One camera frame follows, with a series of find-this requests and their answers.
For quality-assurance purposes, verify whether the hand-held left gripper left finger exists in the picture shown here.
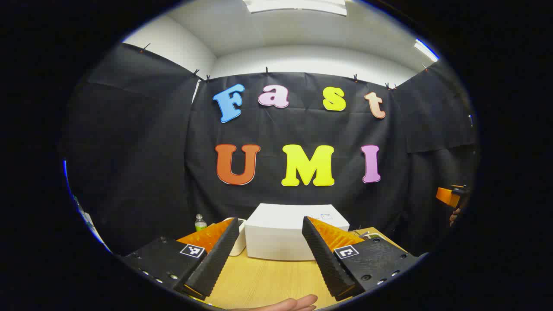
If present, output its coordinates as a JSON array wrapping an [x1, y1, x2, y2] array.
[[121, 217, 240, 301]]

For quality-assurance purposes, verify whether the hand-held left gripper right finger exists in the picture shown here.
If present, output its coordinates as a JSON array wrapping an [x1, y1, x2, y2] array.
[[302, 216, 428, 302]]

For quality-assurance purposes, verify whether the white microwave oven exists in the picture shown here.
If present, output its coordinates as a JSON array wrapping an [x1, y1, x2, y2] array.
[[245, 203, 350, 261]]

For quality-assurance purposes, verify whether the white toaster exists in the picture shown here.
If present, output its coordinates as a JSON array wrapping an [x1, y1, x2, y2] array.
[[222, 217, 247, 257]]

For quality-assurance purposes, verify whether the small ceiling light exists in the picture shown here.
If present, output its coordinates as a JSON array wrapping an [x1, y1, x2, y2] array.
[[414, 39, 439, 62]]

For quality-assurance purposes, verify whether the large ceiling light panel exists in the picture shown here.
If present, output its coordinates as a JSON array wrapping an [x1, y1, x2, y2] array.
[[242, 0, 348, 17]]

